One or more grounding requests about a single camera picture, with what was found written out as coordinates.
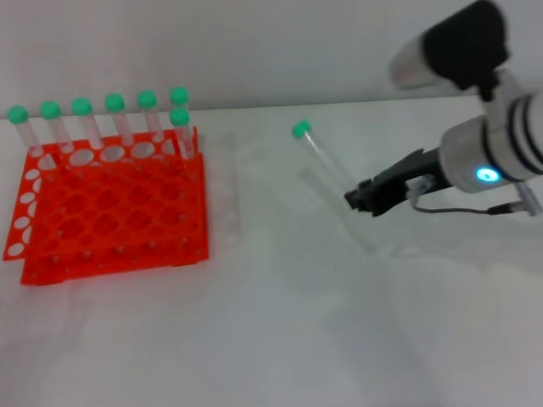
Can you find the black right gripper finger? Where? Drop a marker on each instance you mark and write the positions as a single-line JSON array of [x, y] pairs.
[[358, 200], [365, 185]]

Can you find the red test tube rack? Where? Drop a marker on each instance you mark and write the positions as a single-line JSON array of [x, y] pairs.
[[115, 208]]

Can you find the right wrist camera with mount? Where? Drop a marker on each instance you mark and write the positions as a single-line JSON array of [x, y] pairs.
[[464, 44]]

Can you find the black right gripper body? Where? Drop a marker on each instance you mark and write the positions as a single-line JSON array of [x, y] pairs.
[[403, 177]]

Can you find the green-capped clear test tube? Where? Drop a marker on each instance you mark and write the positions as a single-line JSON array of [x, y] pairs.
[[178, 94], [179, 117], [114, 102], [301, 129], [146, 99], [17, 115], [81, 106], [49, 110]]

